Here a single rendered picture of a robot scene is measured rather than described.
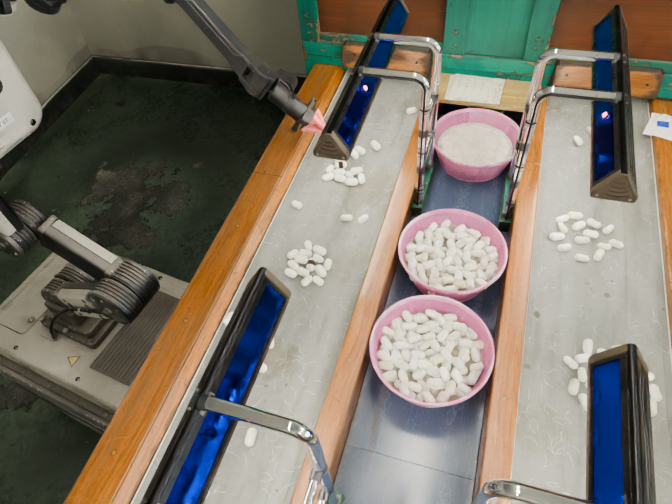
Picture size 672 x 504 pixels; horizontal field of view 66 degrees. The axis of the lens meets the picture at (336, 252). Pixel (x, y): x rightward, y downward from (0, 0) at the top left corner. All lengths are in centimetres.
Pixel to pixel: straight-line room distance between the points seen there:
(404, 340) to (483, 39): 103
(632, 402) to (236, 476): 71
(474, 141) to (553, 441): 90
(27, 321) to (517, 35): 175
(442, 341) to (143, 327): 90
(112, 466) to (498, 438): 75
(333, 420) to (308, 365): 15
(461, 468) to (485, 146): 93
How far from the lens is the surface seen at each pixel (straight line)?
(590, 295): 135
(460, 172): 158
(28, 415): 231
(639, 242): 149
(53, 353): 176
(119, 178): 296
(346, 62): 187
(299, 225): 142
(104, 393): 162
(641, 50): 186
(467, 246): 136
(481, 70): 186
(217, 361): 79
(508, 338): 120
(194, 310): 129
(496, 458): 109
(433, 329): 122
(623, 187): 110
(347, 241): 136
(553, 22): 178
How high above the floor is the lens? 179
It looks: 51 degrees down
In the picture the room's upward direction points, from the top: 7 degrees counter-clockwise
